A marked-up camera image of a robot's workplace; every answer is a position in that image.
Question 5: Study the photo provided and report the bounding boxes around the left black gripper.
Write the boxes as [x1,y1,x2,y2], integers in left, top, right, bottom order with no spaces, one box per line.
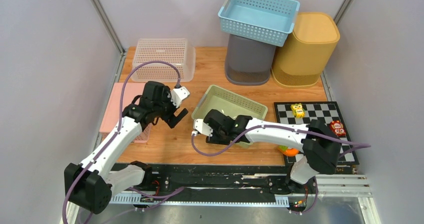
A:
[153,86,188,128]

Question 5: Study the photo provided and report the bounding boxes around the green perforated basket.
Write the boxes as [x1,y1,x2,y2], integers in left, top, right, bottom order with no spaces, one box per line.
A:
[191,84,269,150]

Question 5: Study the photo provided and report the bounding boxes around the pink perforated basket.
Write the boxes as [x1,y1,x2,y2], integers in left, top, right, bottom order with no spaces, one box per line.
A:
[99,82,145,139]

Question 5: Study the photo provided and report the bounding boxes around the white perforated basket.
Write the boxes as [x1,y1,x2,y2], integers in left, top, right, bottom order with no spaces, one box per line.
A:
[131,38,196,83]

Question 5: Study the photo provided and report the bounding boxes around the grey slatted waste bin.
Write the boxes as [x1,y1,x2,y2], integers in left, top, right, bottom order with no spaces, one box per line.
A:
[224,34,276,86]

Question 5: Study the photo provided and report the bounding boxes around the yellow slatted waste bin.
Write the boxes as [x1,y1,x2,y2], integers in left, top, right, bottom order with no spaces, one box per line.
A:
[271,12,340,89]

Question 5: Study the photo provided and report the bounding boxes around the blue perforated basket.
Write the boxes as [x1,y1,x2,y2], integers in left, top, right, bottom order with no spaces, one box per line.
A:
[217,0,300,47]

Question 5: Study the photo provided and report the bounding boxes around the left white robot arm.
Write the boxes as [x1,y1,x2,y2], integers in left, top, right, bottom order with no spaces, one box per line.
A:
[64,81,190,214]

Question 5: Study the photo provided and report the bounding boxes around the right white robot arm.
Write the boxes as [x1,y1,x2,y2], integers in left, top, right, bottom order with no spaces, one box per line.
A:
[193,109,341,193]

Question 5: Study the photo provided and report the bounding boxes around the green orange toy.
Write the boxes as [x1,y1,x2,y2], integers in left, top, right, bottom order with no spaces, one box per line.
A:
[277,145,299,157]

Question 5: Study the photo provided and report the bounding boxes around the yellow owl toy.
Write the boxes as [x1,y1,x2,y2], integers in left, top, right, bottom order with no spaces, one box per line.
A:
[290,103,306,118]

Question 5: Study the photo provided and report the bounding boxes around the black white checkerboard mat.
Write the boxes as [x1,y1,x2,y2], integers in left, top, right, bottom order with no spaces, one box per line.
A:
[273,101,360,167]

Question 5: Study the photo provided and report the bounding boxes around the red round toy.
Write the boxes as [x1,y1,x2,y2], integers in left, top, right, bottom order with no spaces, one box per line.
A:
[329,120,347,137]

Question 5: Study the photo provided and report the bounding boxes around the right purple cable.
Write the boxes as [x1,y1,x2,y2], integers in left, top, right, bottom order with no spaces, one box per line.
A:
[190,124,372,216]

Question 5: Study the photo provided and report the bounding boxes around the purple cable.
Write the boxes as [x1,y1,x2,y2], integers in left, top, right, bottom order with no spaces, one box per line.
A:
[190,124,372,216]
[61,60,186,224]

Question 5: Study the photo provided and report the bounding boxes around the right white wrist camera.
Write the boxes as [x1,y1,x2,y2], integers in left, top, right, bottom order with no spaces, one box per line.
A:
[191,118,213,137]

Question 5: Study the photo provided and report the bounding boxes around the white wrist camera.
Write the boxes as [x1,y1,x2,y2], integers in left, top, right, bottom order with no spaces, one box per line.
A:
[170,86,190,109]
[191,118,213,137]

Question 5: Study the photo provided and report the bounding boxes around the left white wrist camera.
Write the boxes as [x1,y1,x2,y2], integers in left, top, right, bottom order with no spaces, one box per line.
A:
[170,86,190,109]

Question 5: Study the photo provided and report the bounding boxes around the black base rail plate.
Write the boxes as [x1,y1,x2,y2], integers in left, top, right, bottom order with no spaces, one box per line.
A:
[137,164,315,204]

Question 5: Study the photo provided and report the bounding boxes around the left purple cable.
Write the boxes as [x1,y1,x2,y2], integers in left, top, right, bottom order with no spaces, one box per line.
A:
[61,60,186,224]

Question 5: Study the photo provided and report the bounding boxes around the aluminium frame rails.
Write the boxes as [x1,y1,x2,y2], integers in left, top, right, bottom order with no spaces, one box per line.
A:
[59,169,382,224]

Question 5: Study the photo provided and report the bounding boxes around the left corner metal post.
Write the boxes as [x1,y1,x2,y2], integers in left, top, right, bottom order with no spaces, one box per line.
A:
[90,0,126,56]

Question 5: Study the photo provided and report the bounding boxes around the corner metal post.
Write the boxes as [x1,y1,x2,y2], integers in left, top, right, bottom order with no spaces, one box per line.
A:
[90,0,126,56]
[333,0,353,25]

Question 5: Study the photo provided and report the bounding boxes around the right corner metal post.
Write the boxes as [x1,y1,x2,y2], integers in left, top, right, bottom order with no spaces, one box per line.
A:
[333,0,353,25]

